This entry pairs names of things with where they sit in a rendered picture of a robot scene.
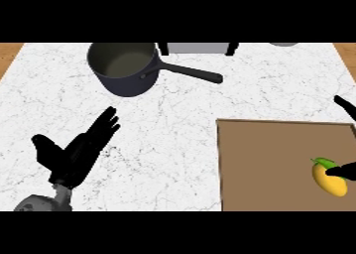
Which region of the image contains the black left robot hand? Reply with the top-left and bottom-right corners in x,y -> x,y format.
30,105 -> 121,191

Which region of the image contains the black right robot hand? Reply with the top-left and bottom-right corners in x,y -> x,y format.
324,94 -> 356,182

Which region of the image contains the yellow lemon with green leaf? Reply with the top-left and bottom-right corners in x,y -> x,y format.
309,157 -> 349,198

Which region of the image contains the brown tray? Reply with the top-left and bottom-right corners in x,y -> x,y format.
216,118 -> 356,212

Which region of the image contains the dark blue pot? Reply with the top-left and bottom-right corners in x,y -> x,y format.
86,43 -> 225,98

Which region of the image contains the grey appliance with black legs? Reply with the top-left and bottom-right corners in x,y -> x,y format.
155,43 -> 241,57

